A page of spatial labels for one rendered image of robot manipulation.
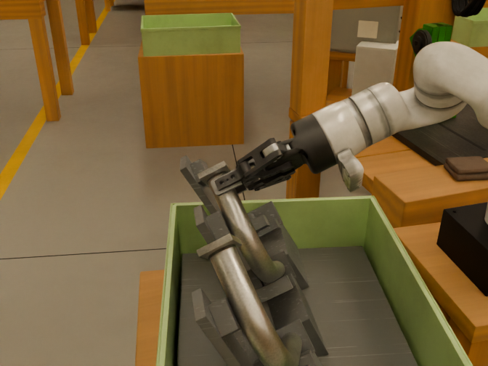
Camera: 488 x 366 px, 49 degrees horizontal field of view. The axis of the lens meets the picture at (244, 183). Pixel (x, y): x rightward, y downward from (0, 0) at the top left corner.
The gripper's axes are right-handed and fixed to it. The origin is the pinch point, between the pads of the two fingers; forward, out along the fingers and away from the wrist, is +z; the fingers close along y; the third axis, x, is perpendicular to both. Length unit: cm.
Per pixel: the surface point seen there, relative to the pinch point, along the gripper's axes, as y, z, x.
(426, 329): -20.1, -16.6, 28.7
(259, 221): -20.7, -0.2, 2.1
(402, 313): -29.8, -15.3, 25.7
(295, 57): -87, -28, -53
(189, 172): -10.2, 5.8, -7.8
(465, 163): -65, -48, 2
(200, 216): 2.5, 4.7, 2.7
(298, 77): -89, -25, -47
